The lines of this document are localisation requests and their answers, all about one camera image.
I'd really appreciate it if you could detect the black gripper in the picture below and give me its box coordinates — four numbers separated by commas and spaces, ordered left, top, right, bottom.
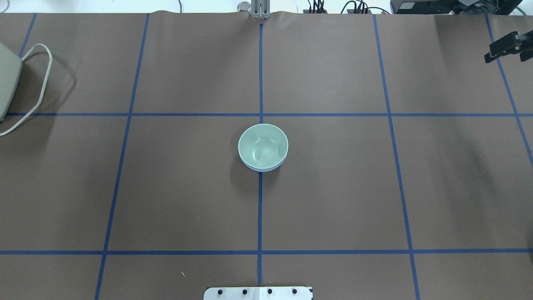
484, 32, 533, 63

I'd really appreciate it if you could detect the green bowl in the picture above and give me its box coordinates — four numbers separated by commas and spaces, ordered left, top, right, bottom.
237, 123, 289, 159

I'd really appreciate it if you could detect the blue bowl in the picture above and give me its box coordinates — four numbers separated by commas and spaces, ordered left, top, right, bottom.
239, 155, 288, 172

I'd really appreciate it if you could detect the orange black power strip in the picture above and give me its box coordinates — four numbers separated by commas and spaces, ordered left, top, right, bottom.
301, 0, 369, 15

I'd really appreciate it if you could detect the small metal cylinder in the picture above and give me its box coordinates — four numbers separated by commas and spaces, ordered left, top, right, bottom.
237, 1, 252, 12

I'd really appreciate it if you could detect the white toaster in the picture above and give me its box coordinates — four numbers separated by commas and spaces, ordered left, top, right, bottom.
0, 43, 22, 122

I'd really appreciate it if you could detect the aluminium frame post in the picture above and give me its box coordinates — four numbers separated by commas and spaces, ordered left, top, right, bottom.
250, 0, 271, 20

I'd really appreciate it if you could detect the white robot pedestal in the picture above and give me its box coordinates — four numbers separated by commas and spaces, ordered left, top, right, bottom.
203, 286, 314, 300

